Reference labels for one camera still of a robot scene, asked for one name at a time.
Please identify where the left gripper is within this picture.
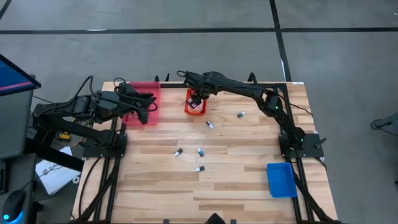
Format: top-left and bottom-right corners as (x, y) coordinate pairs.
(122, 88), (159, 126)

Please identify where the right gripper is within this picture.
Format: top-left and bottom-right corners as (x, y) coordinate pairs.
(185, 71), (213, 108)

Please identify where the red plastic basket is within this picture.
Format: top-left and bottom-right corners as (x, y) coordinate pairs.
(183, 88), (208, 116)

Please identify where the pink plastic basket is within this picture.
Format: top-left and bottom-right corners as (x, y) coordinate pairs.
(121, 81), (162, 128)

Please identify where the yellow black tool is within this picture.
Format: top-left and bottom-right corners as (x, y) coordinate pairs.
(57, 130), (73, 142)

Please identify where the black stand beam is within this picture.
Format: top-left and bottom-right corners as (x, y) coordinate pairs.
(24, 136), (85, 172)

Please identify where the white paper sheet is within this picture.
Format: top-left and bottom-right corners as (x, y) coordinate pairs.
(34, 146), (82, 196)

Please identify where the blue plastic basket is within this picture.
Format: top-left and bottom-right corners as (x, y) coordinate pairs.
(266, 162), (299, 199)

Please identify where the computer monitor blue screen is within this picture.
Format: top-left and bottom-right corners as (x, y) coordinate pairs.
(0, 54), (42, 98)

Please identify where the black computer mouse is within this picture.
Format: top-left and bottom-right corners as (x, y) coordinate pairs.
(1, 189), (26, 223)

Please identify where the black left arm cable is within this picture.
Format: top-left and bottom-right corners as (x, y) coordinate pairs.
(113, 77), (159, 113)

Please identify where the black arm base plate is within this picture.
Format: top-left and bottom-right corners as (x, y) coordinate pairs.
(277, 133), (327, 159)
(81, 132), (129, 159)

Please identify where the black floor cable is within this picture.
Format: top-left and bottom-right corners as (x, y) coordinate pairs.
(77, 156), (104, 220)

